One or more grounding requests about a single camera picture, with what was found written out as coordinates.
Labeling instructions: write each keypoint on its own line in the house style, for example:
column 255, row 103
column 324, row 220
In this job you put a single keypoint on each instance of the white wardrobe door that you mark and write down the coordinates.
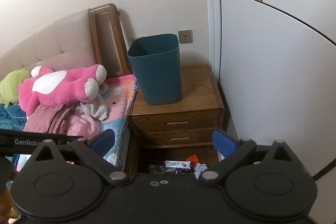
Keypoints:
column 275, row 60

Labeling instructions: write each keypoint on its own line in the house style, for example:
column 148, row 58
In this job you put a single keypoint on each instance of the wall power socket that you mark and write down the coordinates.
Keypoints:
column 136, row 38

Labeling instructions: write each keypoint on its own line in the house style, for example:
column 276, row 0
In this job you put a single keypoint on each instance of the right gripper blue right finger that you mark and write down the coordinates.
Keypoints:
column 235, row 152

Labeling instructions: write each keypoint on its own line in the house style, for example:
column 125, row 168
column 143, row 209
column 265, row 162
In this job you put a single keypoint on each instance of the teal plaid blanket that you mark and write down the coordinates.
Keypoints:
column 12, row 118

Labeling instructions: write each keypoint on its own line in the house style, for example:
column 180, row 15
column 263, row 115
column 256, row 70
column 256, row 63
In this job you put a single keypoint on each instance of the teal plastic trash bin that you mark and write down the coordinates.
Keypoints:
column 155, row 61

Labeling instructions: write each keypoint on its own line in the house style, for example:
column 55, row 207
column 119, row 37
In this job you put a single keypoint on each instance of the pink plush bear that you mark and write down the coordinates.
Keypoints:
column 54, row 88

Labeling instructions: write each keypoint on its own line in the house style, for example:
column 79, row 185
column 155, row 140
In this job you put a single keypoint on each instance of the pink patterned blanket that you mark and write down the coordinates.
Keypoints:
column 118, row 101

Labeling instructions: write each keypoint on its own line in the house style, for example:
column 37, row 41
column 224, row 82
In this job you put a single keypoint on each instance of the white cookie package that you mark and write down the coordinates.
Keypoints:
column 178, row 164

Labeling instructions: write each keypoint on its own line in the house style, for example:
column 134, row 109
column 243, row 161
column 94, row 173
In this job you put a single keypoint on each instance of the green plush toy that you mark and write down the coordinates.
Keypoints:
column 9, row 86

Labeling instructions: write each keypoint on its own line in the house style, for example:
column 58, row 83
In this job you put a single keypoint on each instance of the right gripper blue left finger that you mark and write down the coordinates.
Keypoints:
column 91, row 153

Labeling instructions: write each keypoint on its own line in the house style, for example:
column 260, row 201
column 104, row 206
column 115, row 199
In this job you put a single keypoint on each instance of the grey paper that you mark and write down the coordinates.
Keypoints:
column 198, row 169

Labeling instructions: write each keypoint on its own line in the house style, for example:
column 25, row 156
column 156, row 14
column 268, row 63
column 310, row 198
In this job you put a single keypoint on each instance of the orange foam fruit net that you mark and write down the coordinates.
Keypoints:
column 194, row 159

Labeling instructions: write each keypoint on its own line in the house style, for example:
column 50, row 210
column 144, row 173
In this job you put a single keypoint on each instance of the grey sock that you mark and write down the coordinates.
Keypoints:
column 96, row 109

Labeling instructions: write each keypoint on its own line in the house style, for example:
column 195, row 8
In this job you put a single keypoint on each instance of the wooden nightstand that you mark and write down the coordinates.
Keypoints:
column 178, row 130

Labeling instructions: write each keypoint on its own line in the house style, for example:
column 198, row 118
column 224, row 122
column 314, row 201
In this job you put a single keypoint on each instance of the mauve folded garment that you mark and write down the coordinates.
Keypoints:
column 50, row 120

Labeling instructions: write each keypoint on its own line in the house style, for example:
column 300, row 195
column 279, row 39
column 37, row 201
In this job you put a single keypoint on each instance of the wall switch with red dot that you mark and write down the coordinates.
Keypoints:
column 185, row 36

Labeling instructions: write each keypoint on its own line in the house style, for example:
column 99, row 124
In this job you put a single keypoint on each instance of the wooden headboard frame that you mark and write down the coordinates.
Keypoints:
column 108, row 40

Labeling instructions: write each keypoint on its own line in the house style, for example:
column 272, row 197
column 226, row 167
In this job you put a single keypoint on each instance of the person's right hand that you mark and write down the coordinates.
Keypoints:
column 8, row 209

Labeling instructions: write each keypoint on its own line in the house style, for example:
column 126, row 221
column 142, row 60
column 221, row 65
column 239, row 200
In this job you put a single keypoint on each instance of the beige padded headboard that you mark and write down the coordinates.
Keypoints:
column 64, row 44

